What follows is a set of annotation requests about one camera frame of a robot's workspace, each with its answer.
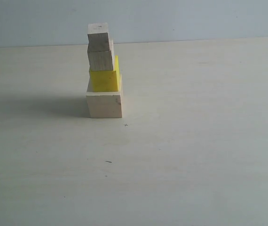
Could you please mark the large wooden cube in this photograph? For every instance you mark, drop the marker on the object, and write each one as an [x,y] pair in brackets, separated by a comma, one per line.
[105,104]

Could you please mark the yellow cube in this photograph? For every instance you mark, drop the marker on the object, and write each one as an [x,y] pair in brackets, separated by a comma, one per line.
[106,81]

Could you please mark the medium wooden cube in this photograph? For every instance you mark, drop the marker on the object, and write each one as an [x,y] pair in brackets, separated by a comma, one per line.
[102,60]

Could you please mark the small wooden cube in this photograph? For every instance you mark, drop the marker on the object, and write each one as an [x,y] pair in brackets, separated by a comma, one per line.
[98,37]

